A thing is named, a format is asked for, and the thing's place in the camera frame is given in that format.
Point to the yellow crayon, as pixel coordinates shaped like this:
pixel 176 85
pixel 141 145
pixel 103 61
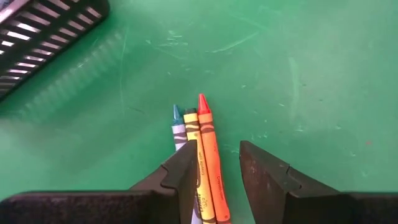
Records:
pixel 202 161

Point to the blue crayon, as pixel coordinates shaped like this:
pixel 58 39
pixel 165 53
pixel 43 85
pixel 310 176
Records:
pixel 179 133

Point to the orange crayon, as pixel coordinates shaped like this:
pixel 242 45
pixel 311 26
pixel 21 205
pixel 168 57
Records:
pixel 214 161

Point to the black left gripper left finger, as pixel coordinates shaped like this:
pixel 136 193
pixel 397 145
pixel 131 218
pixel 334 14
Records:
pixel 93 208

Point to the black mesh basket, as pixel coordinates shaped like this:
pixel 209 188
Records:
pixel 37 42

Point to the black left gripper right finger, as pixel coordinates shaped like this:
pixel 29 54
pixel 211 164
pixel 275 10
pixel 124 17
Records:
pixel 295 205

